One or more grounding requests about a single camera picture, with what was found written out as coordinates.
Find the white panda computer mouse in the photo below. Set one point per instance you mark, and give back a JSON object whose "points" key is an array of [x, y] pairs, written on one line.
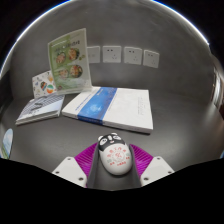
{"points": [[115, 156]]}

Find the white book with blue band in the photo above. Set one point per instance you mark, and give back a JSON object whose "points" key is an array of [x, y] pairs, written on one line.
{"points": [[130, 110]]}

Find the grey striped book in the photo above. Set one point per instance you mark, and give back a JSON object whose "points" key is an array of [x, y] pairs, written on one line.
{"points": [[40, 108]]}

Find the green leaflet in acrylic stand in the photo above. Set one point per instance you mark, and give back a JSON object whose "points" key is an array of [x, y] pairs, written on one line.
{"points": [[68, 60]]}

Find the small colourful printed card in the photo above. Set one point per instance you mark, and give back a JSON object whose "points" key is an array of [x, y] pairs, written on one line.
{"points": [[41, 85]]}

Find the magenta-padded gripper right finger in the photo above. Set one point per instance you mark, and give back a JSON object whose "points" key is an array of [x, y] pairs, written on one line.
{"points": [[156, 170]]}

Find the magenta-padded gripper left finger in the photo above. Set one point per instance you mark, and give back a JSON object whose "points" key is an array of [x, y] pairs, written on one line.
{"points": [[68, 170]]}

